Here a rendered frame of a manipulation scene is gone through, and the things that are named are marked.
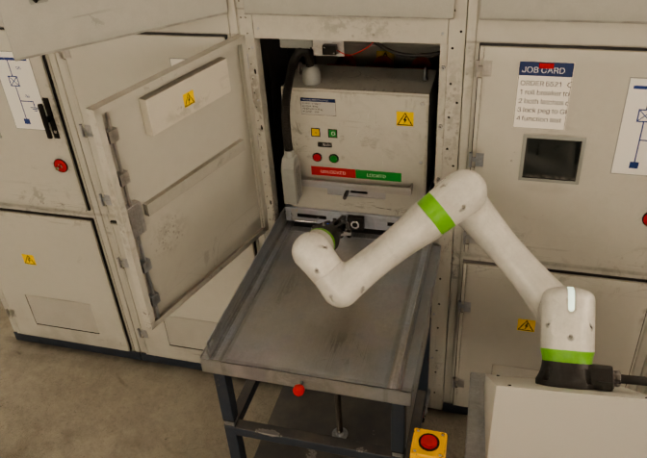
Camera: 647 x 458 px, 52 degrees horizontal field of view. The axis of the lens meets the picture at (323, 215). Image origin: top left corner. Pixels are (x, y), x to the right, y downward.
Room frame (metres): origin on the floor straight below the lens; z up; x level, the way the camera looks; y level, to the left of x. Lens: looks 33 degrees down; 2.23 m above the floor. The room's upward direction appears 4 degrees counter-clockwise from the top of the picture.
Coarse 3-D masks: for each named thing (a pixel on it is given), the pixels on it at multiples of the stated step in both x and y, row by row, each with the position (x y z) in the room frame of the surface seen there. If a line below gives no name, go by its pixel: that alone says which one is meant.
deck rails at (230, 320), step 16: (272, 240) 1.93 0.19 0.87; (256, 256) 1.78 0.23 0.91; (272, 256) 1.86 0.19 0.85; (256, 272) 1.77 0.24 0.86; (416, 272) 1.72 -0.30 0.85; (240, 288) 1.63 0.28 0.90; (256, 288) 1.70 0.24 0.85; (416, 288) 1.64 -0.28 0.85; (240, 304) 1.62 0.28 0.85; (416, 304) 1.51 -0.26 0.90; (224, 320) 1.51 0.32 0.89; (240, 320) 1.54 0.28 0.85; (416, 320) 1.49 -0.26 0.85; (224, 336) 1.48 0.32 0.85; (400, 336) 1.43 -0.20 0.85; (208, 352) 1.39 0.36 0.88; (224, 352) 1.41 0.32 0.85; (400, 352) 1.36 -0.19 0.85; (400, 368) 1.24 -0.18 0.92; (400, 384) 1.23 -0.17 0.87
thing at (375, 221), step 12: (288, 204) 2.08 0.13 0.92; (288, 216) 2.06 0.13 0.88; (300, 216) 2.05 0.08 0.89; (312, 216) 2.04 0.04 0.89; (324, 216) 2.02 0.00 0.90; (336, 216) 2.01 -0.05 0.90; (372, 216) 1.97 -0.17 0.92; (384, 216) 1.96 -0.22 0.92; (396, 216) 1.95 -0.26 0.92; (372, 228) 1.97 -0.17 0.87; (384, 228) 1.95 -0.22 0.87
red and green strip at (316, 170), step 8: (312, 168) 2.04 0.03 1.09; (320, 168) 2.03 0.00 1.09; (328, 168) 2.02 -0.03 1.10; (336, 168) 2.02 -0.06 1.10; (344, 168) 2.01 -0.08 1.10; (336, 176) 2.02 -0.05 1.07; (344, 176) 2.01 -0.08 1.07; (352, 176) 2.00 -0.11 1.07; (360, 176) 1.99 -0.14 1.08; (368, 176) 1.98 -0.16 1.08; (376, 176) 1.97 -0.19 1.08; (384, 176) 1.97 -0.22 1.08; (392, 176) 1.96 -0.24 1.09; (400, 176) 1.95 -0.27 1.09
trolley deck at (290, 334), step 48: (288, 240) 1.96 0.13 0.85; (288, 288) 1.69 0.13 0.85; (384, 288) 1.66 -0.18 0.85; (432, 288) 1.65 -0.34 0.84; (240, 336) 1.48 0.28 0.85; (288, 336) 1.46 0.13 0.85; (336, 336) 1.45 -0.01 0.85; (384, 336) 1.44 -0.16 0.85; (288, 384) 1.32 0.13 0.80; (336, 384) 1.28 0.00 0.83; (384, 384) 1.25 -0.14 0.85
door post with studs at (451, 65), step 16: (464, 0) 1.86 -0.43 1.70; (464, 16) 1.85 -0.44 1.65; (464, 32) 1.85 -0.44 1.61; (448, 48) 1.87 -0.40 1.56; (448, 64) 1.87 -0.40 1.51; (448, 80) 1.87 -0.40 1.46; (448, 96) 1.86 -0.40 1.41; (448, 112) 1.86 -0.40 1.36; (448, 128) 1.86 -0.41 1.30; (448, 144) 1.86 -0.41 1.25; (448, 160) 1.86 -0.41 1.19; (448, 240) 1.86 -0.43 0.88; (448, 256) 1.86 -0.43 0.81; (448, 272) 1.86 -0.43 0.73; (448, 288) 1.85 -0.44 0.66; (432, 400) 1.86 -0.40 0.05
